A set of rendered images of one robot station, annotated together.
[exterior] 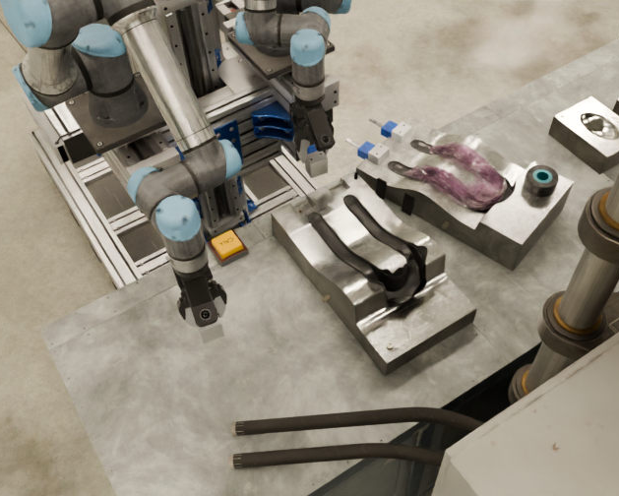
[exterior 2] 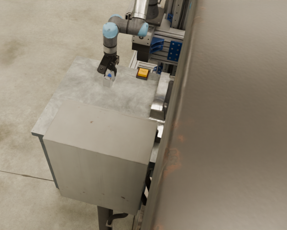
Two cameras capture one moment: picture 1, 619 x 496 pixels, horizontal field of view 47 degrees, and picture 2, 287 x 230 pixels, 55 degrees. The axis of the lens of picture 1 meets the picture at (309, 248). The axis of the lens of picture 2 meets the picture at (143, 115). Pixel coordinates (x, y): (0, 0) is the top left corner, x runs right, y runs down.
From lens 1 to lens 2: 0.68 m
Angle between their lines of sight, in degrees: 22
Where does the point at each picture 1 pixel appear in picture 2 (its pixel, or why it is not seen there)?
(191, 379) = (95, 95)
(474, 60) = not seen: outside the picture
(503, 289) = not seen: hidden behind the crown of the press
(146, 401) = (79, 90)
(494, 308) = not seen: hidden behind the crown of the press
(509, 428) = (87, 108)
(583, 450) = (97, 129)
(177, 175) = (123, 21)
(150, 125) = (150, 22)
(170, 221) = (105, 27)
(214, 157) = (138, 24)
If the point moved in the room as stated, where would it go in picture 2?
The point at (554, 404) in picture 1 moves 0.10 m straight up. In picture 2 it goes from (107, 115) to (107, 92)
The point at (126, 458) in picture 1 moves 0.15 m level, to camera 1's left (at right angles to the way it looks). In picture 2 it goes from (59, 98) to (44, 85)
